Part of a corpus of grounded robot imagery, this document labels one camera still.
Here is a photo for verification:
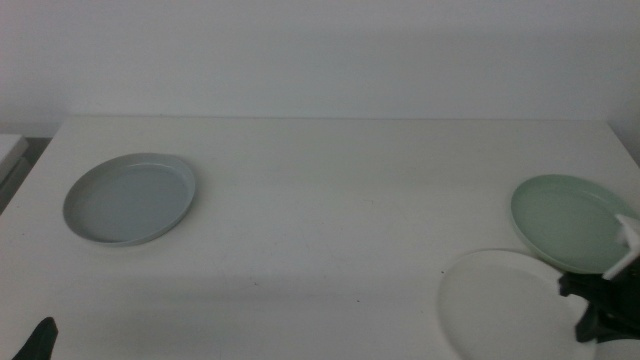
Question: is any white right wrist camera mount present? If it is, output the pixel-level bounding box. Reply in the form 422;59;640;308
601;213;640;282

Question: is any green shallow bowl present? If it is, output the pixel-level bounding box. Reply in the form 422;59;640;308
510;173;640;275

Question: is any white shallow bowl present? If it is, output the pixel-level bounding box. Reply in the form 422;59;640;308
438;249;599;360

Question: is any grey shallow bowl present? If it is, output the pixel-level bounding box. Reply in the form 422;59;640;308
62;152;197;247

